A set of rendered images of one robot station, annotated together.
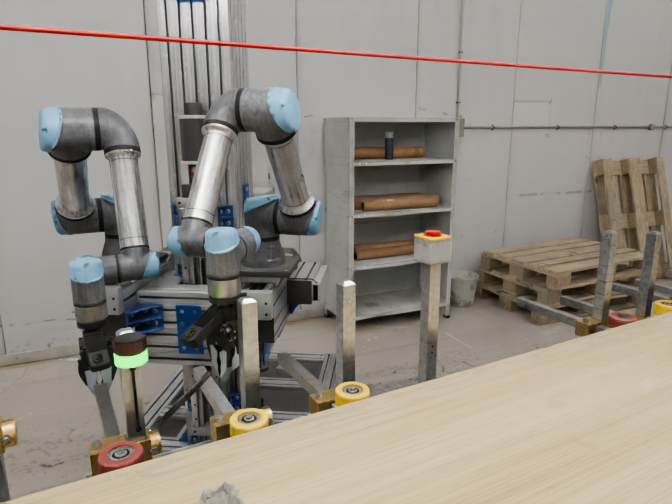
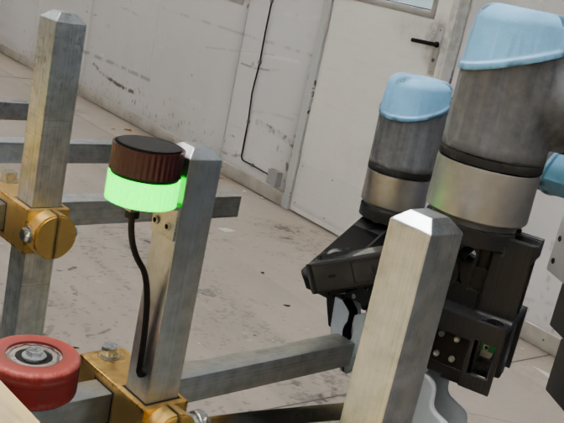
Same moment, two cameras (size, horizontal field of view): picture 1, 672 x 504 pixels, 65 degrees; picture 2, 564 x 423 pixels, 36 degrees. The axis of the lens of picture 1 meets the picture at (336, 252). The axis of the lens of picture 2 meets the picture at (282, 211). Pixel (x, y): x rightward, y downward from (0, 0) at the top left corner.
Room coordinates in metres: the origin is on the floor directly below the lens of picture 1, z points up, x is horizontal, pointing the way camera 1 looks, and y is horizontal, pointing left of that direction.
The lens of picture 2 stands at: (0.86, -0.31, 1.27)
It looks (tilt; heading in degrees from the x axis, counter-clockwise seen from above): 15 degrees down; 74
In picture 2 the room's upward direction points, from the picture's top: 12 degrees clockwise
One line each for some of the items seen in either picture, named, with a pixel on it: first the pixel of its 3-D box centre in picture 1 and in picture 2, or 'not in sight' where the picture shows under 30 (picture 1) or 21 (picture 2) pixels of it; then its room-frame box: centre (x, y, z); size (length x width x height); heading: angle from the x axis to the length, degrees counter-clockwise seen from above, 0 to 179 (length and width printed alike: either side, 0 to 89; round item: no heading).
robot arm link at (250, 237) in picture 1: (233, 244); not in sight; (1.27, 0.25, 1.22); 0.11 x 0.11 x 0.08; 76
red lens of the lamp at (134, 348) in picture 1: (129, 343); (147, 158); (0.94, 0.39, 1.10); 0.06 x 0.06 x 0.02
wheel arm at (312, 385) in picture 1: (314, 387); not in sight; (1.29, 0.06, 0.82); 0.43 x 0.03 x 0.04; 29
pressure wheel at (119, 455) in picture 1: (123, 477); (27, 407); (0.87, 0.40, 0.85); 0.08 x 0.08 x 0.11
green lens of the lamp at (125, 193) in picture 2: (131, 355); (142, 187); (0.94, 0.39, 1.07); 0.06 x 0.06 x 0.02
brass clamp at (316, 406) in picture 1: (337, 401); not in sight; (1.21, 0.00, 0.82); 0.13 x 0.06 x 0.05; 119
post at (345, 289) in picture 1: (345, 372); not in sight; (1.22, -0.02, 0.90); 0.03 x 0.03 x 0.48; 29
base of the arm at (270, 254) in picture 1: (262, 248); not in sight; (1.76, 0.25, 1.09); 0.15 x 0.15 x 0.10
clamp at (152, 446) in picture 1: (125, 451); (131, 404); (0.97, 0.43, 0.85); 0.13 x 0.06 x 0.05; 119
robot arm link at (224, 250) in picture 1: (223, 252); (514, 88); (1.17, 0.26, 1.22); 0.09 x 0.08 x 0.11; 166
